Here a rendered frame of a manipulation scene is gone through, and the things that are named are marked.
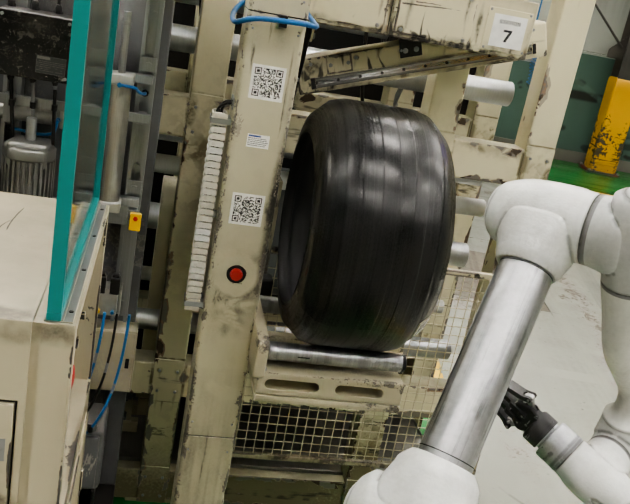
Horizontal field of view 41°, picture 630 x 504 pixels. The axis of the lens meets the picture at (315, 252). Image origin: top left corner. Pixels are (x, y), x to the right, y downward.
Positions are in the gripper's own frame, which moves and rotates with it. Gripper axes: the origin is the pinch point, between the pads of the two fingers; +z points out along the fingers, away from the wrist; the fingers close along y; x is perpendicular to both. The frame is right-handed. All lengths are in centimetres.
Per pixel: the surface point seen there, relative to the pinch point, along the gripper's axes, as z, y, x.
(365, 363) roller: 20.9, 16.9, -7.7
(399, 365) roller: 15.4, 16.7, -1.3
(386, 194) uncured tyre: 35.6, -26.2, -3.2
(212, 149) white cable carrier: 72, -17, -19
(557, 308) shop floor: 34, 242, 289
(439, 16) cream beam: 66, -36, 46
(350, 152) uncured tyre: 47, -29, -3
